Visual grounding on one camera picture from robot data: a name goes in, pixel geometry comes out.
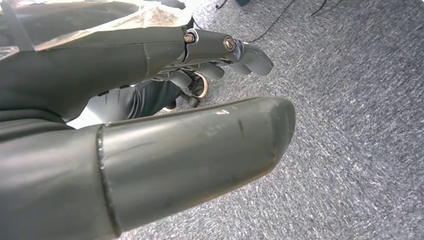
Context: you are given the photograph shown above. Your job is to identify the person's leg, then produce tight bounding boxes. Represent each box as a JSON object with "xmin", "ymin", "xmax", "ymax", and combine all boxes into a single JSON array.
[{"xmin": 127, "ymin": 79, "xmax": 185, "ymax": 120}]

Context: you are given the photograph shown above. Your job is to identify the thin black floor cable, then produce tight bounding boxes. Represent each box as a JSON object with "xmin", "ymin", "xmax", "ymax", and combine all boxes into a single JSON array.
[
  {"xmin": 309, "ymin": 0, "xmax": 344, "ymax": 18},
  {"xmin": 247, "ymin": 0, "xmax": 298, "ymax": 44}
]

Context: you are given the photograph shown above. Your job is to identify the person's foot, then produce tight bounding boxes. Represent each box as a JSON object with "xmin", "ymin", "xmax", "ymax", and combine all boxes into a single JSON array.
[{"xmin": 162, "ymin": 72, "xmax": 210, "ymax": 113}]

